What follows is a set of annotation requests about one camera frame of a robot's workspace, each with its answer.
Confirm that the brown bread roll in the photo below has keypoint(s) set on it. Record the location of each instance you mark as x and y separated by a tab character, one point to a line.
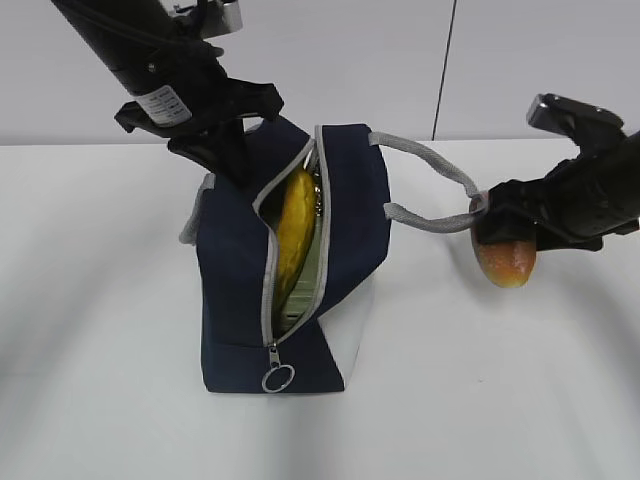
506	264

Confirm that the navy and white lunch bag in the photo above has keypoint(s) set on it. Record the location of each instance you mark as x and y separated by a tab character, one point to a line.
237	253

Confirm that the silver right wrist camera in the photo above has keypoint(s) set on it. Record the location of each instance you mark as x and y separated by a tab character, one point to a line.
589	127

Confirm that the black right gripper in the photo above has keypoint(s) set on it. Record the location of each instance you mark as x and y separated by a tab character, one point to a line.
573	207

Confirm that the yellow banana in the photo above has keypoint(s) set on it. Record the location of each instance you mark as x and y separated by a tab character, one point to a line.
294	232

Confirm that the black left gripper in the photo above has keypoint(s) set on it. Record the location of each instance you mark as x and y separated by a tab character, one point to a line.
178	87

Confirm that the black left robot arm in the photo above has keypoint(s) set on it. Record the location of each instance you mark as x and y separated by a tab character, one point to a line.
101	23

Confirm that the green lidded lunch box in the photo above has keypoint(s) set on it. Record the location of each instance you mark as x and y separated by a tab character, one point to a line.
285	317

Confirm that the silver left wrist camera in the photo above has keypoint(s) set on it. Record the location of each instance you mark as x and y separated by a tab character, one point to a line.
208	19

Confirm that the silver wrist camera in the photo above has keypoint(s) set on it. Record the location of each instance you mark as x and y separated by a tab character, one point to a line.
208	19
589	127

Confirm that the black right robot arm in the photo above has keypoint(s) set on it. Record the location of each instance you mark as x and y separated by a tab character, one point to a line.
574	206

